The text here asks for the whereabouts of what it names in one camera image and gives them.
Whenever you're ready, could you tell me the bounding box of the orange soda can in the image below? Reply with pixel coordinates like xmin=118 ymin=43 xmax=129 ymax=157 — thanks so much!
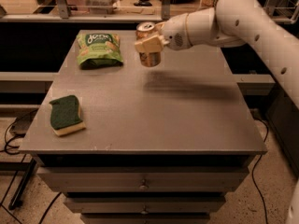
xmin=135 ymin=21 xmax=161 ymax=67

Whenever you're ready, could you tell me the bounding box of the black cables left floor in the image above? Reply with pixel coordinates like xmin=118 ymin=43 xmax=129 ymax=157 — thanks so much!
xmin=0 ymin=109 xmax=64 ymax=224

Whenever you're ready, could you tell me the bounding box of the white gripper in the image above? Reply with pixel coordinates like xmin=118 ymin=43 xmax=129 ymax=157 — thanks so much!
xmin=135 ymin=13 xmax=191 ymax=53

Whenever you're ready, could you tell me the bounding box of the black metal floor stand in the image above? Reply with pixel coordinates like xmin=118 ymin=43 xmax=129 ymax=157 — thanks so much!
xmin=0 ymin=159 xmax=36 ymax=210

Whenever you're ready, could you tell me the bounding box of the top drawer round knob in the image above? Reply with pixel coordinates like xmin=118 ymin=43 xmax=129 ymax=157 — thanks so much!
xmin=139 ymin=179 xmax=149 ymax=190

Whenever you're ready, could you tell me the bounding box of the drawer round knob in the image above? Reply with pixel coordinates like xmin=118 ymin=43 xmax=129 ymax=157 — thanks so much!
xmin=140 ymin=205 xmax=149 ymax=215
xmin=139 ymin=179 xmax=149 ymax=190

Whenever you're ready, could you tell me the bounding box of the black cable right floor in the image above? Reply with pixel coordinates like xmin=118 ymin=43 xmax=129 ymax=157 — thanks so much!
xmin=250 ymin=117 xmax=270 ymax=224

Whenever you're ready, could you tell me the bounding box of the green and yellow sponge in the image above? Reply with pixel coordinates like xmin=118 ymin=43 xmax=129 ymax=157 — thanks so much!
xmin=50 ymin=95 xmax=86 ymax=136

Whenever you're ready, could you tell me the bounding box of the grey drawer cabinet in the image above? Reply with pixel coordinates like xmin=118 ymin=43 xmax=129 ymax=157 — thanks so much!
xmin=21 ymin=31 xmax=265 ymax=224

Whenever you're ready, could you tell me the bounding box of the green snack bag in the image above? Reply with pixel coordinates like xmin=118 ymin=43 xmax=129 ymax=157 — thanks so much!
xmin=77 ymin=33 xmax=123 ymax=70

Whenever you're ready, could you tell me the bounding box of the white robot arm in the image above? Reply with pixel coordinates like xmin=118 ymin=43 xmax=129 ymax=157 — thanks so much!
xmin=135 ymin=0 xmax=299 ymax=107

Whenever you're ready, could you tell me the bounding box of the metal railing frame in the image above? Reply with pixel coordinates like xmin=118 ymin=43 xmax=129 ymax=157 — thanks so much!
xmin=0 ymin=0 xmax=299 ymax=23

